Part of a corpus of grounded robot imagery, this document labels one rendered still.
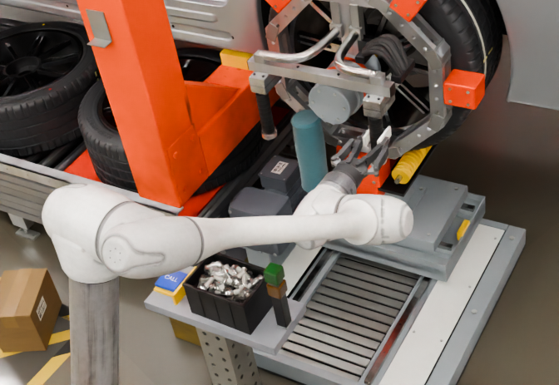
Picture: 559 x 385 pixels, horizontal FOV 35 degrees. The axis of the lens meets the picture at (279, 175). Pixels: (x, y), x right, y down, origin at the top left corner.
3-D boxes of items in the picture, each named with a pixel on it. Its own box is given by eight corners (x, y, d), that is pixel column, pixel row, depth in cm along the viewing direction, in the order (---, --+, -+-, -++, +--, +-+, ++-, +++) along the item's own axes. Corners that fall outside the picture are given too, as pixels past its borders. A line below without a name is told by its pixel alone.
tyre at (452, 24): (454, 145, 291) (544, -12, 240) (426, 190, 276) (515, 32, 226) (283, 46, 302) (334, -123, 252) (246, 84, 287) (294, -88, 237)
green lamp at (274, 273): (285, 276, 227) (284, 264, 225) (278, 287, 225) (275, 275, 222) (272, 272, 229) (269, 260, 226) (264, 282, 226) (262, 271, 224)
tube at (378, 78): (412, 46, 235) (410, 11, 228) (381, 86, 223) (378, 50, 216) (352, 37, 243) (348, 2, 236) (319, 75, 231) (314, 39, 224)
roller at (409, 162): (443, 134, 285) (442, 120, 281) (406, 191, 266) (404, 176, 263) (426, 130, 288) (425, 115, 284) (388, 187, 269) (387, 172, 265)
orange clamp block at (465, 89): (453, 89, 246) (485, 95, 242) (442, 105, 241) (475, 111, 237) (452, 67, 241) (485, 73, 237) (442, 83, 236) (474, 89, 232)
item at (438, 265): (485, 214, 312) (485, 193, 305) (446, 284, 289) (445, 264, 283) (356, 182, 335) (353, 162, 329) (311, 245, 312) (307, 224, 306)
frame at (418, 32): (454, 159, 260) (450, -9, 226) (446, 172, 256) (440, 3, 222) (292, 123, 285) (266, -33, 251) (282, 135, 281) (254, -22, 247)
